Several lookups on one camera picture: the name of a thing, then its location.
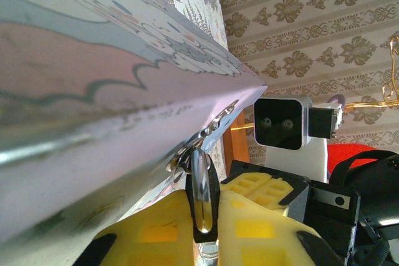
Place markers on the red hourglass shaped object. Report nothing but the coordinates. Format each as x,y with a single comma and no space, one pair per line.
343,154

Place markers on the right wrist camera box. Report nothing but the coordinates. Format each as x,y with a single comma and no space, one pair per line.
277,122

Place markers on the orange wooden board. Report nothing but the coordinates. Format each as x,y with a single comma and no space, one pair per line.
237,147

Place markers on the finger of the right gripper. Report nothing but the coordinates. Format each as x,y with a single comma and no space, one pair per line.
246,185
277,194

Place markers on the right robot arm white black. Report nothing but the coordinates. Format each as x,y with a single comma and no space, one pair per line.
296,163

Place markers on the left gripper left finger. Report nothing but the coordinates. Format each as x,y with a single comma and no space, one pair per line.
149,241

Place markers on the cartoon dog print tin box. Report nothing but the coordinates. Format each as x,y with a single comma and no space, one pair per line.
93,91

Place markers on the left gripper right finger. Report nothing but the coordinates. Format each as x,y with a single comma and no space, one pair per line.
255,241

